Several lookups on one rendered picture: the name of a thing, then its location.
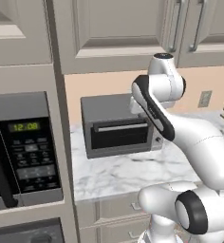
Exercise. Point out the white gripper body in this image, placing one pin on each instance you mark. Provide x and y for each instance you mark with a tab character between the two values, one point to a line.
135	106

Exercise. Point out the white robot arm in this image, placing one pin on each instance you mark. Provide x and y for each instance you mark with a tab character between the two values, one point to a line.
209	152

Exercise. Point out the grey toaster oven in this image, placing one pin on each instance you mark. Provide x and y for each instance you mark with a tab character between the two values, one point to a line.
107	107

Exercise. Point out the black toaster oven door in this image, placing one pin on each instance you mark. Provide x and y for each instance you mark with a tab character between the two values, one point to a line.
120	139

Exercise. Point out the grey microwave oven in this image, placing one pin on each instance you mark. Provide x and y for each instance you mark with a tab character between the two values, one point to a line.
31	148

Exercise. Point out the beige cupboard door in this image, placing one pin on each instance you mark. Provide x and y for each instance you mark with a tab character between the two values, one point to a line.
19	31
117	31
218	34

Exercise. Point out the beige drawer front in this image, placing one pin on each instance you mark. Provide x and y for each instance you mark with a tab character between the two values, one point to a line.
117	209
117	234

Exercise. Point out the grey wall socket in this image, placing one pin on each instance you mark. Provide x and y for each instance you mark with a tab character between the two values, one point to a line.
205	99

